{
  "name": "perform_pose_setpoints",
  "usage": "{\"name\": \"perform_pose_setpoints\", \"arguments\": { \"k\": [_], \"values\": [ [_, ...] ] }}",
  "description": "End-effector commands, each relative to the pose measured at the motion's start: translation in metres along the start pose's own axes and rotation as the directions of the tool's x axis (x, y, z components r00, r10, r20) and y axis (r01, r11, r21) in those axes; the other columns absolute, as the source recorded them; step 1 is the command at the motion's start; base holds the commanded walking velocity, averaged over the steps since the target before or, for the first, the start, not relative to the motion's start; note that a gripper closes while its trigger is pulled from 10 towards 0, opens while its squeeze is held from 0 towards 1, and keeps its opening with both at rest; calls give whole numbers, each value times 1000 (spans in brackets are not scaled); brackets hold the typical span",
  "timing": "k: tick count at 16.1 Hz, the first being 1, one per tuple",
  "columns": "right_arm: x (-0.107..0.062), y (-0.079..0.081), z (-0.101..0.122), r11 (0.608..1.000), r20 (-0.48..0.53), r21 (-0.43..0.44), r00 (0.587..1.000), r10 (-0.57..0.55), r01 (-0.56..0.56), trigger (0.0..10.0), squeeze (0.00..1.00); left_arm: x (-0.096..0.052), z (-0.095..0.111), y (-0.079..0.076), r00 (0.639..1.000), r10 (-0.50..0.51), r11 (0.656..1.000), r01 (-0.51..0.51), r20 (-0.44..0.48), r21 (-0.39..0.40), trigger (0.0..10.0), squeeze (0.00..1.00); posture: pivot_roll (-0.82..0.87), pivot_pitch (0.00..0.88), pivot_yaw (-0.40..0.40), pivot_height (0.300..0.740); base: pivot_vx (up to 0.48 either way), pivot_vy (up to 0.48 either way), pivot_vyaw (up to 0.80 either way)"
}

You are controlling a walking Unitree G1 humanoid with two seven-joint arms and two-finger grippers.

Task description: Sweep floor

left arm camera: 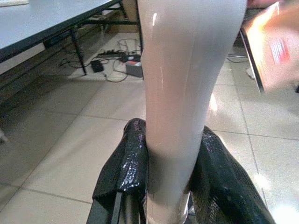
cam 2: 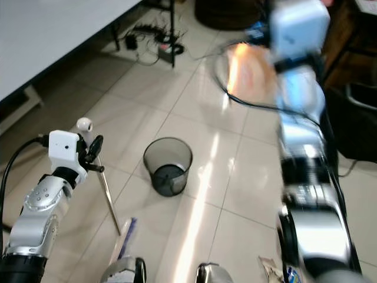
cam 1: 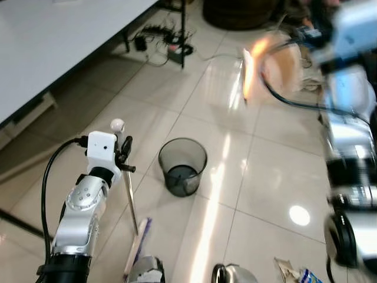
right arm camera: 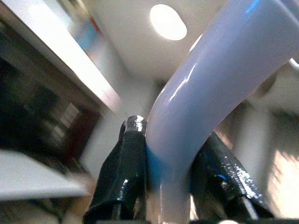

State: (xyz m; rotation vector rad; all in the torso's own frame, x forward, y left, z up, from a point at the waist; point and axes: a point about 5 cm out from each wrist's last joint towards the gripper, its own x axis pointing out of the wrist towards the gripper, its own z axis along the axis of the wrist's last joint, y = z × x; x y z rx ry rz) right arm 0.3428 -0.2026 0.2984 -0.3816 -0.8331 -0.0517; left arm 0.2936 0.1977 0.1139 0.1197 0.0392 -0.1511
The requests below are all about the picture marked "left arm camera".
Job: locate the black power strip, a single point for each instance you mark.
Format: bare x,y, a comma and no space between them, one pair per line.
111,55

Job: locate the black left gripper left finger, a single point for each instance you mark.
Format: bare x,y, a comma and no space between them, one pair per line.
127,168

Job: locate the grey battery box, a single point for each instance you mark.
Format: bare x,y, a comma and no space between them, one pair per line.
135,68

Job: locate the black power adapter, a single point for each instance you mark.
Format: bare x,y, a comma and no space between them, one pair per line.
96,66

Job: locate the shiny metal cabinet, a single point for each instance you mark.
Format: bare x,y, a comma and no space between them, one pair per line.
268,46

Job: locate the grey folding table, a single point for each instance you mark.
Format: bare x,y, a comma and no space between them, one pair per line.
39,28

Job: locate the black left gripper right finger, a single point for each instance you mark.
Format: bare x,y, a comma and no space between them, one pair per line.
222,177

